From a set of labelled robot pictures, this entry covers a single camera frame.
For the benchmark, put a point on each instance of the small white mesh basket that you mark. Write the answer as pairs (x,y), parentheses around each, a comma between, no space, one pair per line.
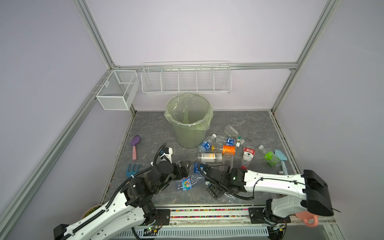
(118,90)

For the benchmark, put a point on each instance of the purple pink brush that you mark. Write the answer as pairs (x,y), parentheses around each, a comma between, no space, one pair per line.
(135,140)

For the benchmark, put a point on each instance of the white label milky bottle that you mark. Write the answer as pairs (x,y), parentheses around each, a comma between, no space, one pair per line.
(210,158)

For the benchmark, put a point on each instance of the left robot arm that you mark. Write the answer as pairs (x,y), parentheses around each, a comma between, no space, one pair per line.
(130,205)

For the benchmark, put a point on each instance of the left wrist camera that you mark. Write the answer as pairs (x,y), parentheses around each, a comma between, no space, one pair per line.
(166,154)

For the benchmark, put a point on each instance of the tall clear bottle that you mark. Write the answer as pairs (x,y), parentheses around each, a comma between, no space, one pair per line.
(228,162)

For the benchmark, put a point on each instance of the clear bottle white cap front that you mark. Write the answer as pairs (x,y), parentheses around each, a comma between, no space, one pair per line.
(230,198)

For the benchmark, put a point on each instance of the small green white cap bottle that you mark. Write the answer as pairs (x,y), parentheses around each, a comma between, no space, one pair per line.
(240,140)

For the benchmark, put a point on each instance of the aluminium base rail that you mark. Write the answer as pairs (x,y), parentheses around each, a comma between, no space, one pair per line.
(212,216)

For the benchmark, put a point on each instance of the long white wire shelf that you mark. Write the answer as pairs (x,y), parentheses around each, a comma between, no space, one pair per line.
(204,77)

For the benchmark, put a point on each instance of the blue label bottle near bin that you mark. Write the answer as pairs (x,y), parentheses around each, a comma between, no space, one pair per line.
(207,143)

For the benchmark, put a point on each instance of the red label bottle red cap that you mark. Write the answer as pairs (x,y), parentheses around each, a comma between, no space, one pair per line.
(248,155)

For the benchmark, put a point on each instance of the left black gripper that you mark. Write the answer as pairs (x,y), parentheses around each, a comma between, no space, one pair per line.
(185,171)

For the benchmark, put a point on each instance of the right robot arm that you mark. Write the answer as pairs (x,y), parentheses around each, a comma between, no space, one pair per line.
(306,192)

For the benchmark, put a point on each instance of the blue yellow garden fork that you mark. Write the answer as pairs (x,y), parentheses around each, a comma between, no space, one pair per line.
(132,169)

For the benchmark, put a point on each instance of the green mesh trash bin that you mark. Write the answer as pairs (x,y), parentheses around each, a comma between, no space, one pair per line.
(190,116)

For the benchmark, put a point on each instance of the blue label bottle far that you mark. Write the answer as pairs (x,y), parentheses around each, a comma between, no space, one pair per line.
(226,141)

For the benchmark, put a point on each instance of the pink watering can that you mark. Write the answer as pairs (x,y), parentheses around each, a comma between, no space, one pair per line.
(309,219)

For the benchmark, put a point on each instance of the orange label juice bottle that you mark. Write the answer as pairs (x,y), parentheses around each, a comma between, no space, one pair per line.
(225,150)

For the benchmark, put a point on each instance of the green label bottle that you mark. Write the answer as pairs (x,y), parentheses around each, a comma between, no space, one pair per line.
(269,156)

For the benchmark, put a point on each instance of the clear square bottle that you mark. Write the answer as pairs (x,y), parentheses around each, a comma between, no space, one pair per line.
(231,132)

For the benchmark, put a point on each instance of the light blue trowel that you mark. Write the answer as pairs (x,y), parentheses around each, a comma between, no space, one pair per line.
(281,156)

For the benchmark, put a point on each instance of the potted green plant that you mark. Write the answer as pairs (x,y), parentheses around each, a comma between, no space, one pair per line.
(91,210)

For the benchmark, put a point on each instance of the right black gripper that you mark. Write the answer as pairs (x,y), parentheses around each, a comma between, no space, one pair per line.
(213,191)

